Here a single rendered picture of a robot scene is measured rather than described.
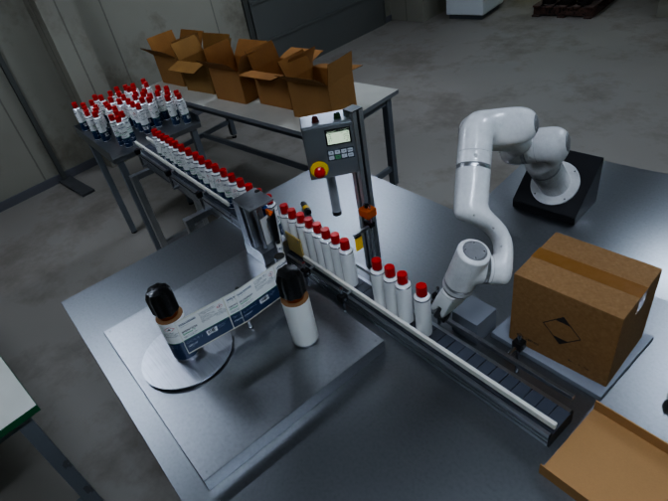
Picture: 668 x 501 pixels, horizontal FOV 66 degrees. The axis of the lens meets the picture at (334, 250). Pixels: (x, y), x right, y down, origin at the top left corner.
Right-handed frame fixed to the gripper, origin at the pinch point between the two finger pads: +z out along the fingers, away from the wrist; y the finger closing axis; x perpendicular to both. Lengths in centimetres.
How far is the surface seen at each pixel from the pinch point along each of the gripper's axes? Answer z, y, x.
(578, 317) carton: -14.4, -19.3, 26.6
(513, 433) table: 7.1, 8.0, 35.2
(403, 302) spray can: 8.4, 1.6, -13.0
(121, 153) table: 98, 13, -227
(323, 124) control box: -25, -5, -64
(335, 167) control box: -11, -6, -57
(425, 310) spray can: 3.6, 0.9, -5.2
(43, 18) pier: 115, -16, -432
